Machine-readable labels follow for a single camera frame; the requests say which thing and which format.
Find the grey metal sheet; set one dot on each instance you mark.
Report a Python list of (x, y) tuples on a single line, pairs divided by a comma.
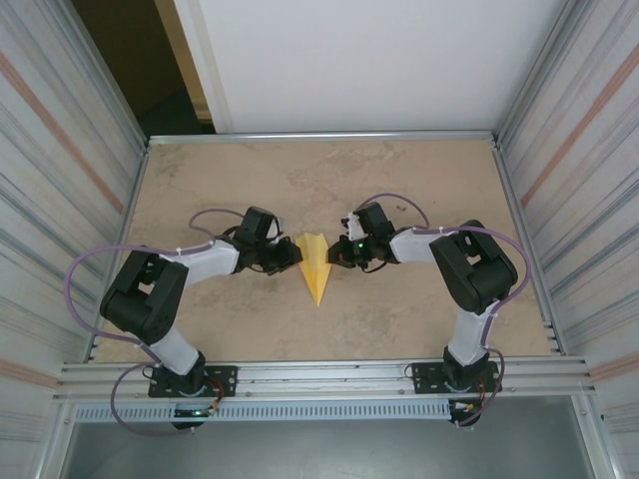
[(324, 454)]

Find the yellow paper sheet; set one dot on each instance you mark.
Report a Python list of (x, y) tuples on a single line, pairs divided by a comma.
[(314, 269)]

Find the aluminium table frame rail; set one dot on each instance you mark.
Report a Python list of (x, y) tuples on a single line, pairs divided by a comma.
[(324, 137), (135, 184), (511, 184)]

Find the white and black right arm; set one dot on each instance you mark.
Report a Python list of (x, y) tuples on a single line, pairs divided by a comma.
[(474, 269)]

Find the aluminium frame post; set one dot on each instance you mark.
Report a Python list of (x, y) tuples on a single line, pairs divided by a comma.
[(111, 75), (539, 75)]

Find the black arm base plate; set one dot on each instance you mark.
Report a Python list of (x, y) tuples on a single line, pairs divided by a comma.
[(424, 376), (224, 379)]

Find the corrugated plastic side panel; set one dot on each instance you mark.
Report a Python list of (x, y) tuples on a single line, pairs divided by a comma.
[(40, 199), (599, 199)]

